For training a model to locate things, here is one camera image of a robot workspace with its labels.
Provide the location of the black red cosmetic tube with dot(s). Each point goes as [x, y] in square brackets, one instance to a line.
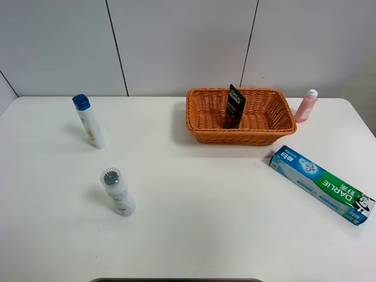
[234, 108]

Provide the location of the orange woven basket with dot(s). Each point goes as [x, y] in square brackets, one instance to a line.
[266, 116]

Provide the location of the Darlie toothpaste box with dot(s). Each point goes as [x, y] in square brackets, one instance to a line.
[335, 193]

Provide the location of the white bottle clear brush cap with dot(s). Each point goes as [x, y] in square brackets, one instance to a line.
[115, 186]

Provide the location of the white bottle blue cap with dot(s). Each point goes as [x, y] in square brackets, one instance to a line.
[89, 121]

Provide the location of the pink bottle white cap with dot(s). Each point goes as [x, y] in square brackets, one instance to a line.
[306, 106]

